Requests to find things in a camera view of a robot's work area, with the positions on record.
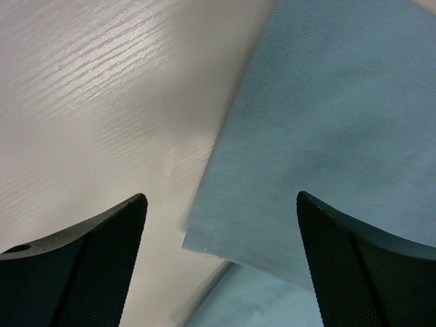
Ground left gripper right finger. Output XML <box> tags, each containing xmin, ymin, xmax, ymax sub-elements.
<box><xmin>296</xmin><ymin>191</ymin><xmax>435</xmax><ymax>326</ymax></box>

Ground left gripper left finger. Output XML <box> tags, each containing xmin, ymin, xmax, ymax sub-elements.
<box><xmin>1</xmin><ymin>193</ymin><xmax>148</xmax><ymax>326</ymax></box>

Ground light blue trousers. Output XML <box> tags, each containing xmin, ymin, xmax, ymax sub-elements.
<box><xmin>183</xmin><ymin>1</ymin><xmax>435</xmax><ymax>326</ymax></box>

